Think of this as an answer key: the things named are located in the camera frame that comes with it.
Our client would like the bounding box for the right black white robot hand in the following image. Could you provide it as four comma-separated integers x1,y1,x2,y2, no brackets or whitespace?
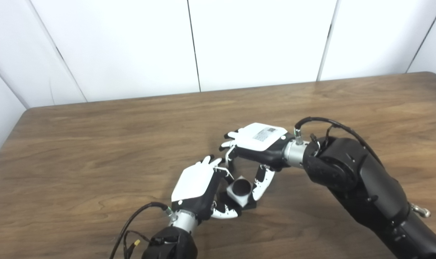
219,123,294,202

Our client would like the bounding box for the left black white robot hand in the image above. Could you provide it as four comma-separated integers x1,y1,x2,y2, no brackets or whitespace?
171,155,240,221

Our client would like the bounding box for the black peg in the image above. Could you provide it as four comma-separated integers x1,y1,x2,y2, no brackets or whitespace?
218,179,257,213

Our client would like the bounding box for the white square piece with hole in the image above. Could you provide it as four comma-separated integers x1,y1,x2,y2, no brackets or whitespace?
227,176,256,208

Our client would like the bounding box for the silver metal clip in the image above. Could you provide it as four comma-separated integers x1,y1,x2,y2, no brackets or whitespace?
410,203,431,218

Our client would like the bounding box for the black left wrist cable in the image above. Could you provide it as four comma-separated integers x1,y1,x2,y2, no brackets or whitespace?
109,202,172,259

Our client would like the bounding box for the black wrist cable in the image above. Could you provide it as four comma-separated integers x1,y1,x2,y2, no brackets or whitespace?
294,117,384,166
109,202,172,259

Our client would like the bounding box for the thin black wire loop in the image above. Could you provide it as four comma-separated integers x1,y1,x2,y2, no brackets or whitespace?
310,124,335,148

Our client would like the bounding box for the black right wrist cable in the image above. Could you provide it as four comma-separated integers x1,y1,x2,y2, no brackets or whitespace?
294,117,384,166

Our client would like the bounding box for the thin yellow-tipped wire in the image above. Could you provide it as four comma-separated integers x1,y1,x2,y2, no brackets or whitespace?
123,230,150,259

